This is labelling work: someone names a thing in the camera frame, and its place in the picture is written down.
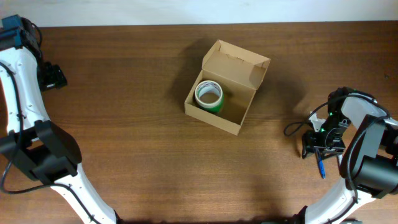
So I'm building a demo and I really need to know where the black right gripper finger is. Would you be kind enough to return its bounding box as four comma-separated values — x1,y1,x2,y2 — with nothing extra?
320,149,342,161
302,136,315,159

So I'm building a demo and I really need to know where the blue pen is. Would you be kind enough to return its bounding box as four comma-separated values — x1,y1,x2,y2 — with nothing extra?
315,149,326,179

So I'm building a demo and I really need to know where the brown cardboard box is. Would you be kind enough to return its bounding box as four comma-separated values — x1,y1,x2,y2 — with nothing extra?
184,40,271,135

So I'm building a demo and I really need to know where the green tape roll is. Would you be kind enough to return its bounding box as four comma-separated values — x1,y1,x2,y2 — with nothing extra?
196,93,224,113

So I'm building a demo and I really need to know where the cream masking tape roll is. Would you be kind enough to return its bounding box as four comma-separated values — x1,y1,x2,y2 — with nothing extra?
194,80,224,109

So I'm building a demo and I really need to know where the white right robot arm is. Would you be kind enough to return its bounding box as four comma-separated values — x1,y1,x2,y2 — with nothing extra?
288,87,397,223

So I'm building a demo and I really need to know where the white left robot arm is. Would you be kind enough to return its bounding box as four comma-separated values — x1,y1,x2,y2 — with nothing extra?
1,47,122,223

